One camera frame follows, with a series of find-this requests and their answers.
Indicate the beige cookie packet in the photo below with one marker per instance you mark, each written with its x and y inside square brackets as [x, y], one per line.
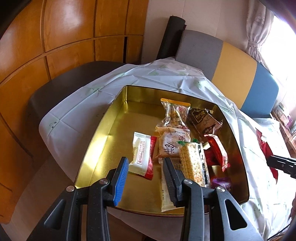
[171, 143]

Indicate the dark red snack packet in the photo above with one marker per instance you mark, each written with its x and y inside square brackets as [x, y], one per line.
[208, 157]

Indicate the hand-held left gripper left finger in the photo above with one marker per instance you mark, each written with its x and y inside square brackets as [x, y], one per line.
[120, 183]

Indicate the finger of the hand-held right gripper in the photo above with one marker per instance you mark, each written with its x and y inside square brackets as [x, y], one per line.
[281, 163]

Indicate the long red gold-print snack packet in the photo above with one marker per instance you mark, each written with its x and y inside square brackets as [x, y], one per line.
[217, 150]

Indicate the clear pack of crackers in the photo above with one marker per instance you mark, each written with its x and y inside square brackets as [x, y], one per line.
[193, 164]

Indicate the patterned tissue box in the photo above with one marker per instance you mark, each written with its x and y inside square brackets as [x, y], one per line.
[281, 109]

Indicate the white snack packet red end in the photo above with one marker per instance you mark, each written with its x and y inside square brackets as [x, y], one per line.
[141, 157]

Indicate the purple snack packet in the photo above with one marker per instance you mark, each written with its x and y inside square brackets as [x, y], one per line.
[220, 183]

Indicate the window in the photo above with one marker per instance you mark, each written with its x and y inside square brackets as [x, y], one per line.
[282, 46]

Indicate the grey yellow blue headboard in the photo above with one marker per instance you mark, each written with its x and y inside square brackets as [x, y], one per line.
[231, 64]

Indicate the maroon gift box gold interior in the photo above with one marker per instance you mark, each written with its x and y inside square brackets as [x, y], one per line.
[129, 115]

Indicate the brown foil snack packet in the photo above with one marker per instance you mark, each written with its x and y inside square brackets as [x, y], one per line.
[204, 120]

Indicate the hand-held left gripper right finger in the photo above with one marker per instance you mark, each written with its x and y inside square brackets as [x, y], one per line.
[170, 183]

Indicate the wooden wardrobe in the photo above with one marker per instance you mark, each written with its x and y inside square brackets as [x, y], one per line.
[69, 27]

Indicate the clear peanut packet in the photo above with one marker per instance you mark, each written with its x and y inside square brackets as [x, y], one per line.
[174, 113]

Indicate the tied beige curtain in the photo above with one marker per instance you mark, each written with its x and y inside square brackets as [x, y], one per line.
[256, 30]

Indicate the black rolled mat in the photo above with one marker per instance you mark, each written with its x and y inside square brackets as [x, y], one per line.
[171, 37]

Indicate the white sheet green cloud print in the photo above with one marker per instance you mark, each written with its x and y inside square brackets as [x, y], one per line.
[81, 99]

